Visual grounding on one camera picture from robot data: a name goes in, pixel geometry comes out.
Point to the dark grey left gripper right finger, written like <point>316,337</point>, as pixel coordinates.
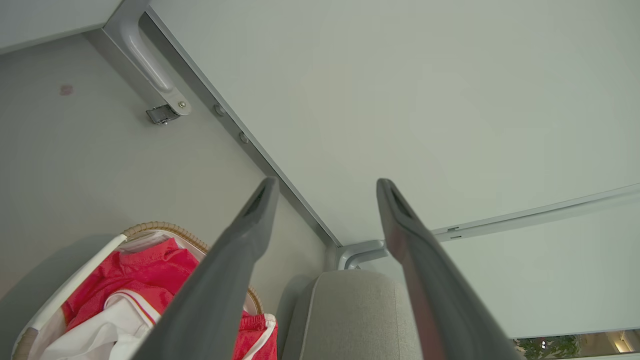
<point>435,300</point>

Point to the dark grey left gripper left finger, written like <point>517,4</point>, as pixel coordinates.
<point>220,290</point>

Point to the red and white garment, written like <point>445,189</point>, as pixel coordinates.
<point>150,272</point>

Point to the grey fabric sofa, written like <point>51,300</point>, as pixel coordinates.
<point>350,320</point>

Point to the grey partition corner foot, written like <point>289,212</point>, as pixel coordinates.
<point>357,252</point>

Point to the green plant foliage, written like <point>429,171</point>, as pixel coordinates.
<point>550,346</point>

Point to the wicker-rimmed white laundry basket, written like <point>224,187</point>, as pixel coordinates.
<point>75,285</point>

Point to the small round partition bolt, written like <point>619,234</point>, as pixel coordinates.
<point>243,137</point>
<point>219,110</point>

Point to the white basket liner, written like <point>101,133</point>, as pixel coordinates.
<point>49,327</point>

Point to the grey partition foot with caster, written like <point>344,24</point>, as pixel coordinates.
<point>145,55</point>

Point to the small caster bracket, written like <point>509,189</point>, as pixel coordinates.
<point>161,115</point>

